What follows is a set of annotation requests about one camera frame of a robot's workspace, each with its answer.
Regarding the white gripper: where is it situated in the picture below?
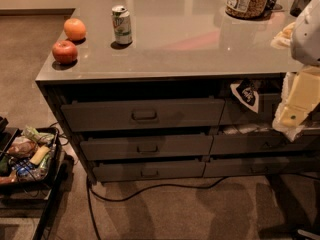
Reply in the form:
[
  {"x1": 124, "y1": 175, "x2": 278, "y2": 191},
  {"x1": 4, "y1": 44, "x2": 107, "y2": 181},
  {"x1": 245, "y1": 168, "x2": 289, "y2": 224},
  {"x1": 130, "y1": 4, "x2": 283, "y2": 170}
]
[{"x1": 280, "y1": 66, "x2": 320, "y2": 128}]

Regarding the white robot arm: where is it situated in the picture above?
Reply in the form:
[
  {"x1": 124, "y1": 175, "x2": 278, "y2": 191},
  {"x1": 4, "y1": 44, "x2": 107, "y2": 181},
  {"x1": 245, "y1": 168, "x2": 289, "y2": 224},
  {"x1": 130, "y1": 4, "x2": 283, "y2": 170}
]
[{"x1": 280, "y1": 0, "x2": 320, "y2": 127}]

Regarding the grey top right drawer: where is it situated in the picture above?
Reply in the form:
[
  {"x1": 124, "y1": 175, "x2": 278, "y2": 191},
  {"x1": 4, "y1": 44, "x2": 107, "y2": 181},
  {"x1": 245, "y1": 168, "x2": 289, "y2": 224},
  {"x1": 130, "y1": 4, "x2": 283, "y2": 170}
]
[{"x1": 220, "y1": 93, "x2": 281, "y2": 125}]

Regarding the white paper in drawer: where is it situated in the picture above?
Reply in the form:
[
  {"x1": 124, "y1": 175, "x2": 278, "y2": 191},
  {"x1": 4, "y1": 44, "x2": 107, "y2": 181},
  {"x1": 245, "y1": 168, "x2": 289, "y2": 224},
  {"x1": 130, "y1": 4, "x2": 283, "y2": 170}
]
[{"x1": 222, "y1": 124, "x2": 271, "y2": 135}]

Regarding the grey bottom right drawer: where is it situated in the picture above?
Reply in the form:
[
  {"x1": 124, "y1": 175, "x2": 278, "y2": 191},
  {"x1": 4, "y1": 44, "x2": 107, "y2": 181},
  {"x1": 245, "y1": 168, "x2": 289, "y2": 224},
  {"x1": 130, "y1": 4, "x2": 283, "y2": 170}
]
[{"x1": 203, "y1": 156, "x2": 320, "y2": 178}]

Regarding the grey middle left drawer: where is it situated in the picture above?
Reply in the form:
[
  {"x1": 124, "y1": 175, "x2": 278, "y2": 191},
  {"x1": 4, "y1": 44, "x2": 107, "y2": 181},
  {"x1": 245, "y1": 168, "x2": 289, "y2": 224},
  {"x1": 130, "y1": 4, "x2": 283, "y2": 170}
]
[{"x1": 80, "y1": 134, "x2": 213, "y2": 161}]

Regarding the grey bottom left drawer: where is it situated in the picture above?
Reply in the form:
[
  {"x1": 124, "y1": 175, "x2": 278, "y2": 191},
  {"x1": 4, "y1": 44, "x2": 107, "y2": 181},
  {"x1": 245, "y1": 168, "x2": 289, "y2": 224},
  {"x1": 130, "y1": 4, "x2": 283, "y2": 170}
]
[{"x1": 93, "y1": 160, "x2": 205, "y2": 182}]

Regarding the grey top left drawer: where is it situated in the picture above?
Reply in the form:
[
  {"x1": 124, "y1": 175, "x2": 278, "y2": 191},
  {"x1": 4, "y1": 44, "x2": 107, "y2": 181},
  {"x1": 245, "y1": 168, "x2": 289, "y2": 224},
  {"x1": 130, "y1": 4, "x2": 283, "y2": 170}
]
[{"x1": 61, "y1": 98, "x2": 224, "y2": 132}]

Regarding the black white snack bag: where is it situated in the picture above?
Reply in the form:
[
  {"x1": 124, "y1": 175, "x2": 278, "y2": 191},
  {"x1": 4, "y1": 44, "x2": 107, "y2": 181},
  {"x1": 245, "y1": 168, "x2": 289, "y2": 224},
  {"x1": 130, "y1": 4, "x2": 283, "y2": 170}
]
[{"x1": 230, "y1": 78, "x2": 259, "y2": 113}]

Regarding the dark glass container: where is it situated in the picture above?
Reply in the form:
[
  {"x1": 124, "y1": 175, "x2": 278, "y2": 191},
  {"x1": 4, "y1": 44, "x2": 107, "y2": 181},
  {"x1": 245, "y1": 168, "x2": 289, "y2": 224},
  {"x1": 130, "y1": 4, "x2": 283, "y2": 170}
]
[{"x1": 289, "y1": 0, "x2": 320, "y2": 18}]

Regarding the large clear snack jar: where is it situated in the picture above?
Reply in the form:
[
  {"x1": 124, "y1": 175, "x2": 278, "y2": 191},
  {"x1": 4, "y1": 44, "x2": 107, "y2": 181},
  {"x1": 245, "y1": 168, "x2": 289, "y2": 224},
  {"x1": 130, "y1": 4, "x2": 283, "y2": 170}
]
[{"x1": 226, "y1": 0, "x2": 267, "y2": 19}]

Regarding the grey cabinet with countertop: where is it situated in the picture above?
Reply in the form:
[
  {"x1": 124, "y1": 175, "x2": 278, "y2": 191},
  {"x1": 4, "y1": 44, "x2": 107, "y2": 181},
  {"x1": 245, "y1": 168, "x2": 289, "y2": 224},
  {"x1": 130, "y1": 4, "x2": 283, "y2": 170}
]
[{"x1": 36, "y1": 0, "x2": 319, "y2": 182}]

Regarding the green white soda can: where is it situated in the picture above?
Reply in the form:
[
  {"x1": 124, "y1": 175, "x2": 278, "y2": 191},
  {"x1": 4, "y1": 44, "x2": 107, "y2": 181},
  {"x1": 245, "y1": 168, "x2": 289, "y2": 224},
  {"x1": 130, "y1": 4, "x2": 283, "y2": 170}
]
[{"x1": 111, "y1": 5, "x2": 132, "y2": 45}]

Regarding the orange fruit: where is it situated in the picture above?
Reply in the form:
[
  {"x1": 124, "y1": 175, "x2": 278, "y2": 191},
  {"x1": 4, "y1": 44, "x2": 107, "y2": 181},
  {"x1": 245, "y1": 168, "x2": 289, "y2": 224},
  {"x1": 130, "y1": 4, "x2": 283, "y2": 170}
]
[{"x1": 64, "y1": 18, "x2": 86, "y2": 41}]

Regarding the red apple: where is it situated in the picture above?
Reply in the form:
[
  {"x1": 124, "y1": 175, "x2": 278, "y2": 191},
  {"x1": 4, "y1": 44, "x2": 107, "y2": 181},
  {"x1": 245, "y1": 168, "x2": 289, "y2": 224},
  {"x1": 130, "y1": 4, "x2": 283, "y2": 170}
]
[{"x1": 52, "y1": 40, "x2": 78, "y2": 64}]

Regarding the black tray of snacks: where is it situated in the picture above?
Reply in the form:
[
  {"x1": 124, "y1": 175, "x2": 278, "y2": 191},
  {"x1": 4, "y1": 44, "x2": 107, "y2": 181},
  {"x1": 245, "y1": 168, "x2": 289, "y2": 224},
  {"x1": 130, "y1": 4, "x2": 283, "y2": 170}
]
[{"x1": 0, "y1": 117, "x2": 61, "y2": 188}]

